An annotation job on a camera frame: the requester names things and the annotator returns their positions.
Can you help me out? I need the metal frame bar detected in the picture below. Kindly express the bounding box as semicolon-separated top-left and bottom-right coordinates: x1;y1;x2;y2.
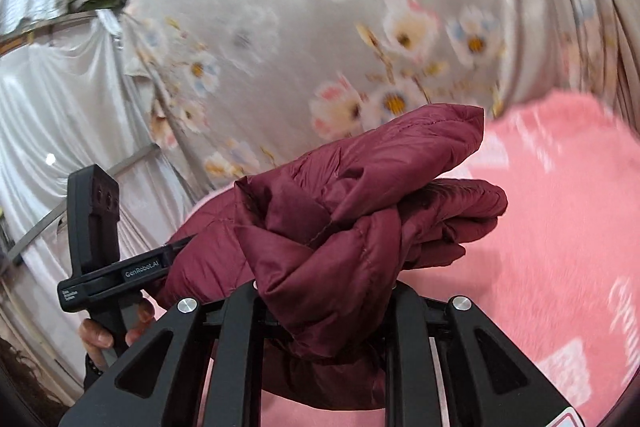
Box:
7;143;162;258

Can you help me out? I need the grey floral blanket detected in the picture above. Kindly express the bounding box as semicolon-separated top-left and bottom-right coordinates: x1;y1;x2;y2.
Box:
117;0;640;195

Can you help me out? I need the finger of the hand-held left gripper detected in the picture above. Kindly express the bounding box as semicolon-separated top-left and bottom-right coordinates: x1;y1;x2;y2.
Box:
161;234;199;273

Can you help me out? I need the white curtain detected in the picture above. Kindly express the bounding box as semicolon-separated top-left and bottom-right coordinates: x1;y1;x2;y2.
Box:
0;0;201;385

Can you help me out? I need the person's left hand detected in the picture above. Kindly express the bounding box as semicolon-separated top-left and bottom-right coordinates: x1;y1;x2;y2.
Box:
78;297;157;375

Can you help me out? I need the maroon puffer jacket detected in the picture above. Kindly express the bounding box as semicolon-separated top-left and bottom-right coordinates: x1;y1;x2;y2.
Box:
147;103;509;412

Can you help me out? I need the pink blanket with white print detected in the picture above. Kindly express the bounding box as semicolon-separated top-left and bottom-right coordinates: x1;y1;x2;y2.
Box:
190;89;640;427

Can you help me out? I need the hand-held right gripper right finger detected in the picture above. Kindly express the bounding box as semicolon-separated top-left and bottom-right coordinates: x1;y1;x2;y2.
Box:
382;283;576;427

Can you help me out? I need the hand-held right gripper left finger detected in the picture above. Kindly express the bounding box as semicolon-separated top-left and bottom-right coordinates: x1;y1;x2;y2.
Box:
59;281;267;427

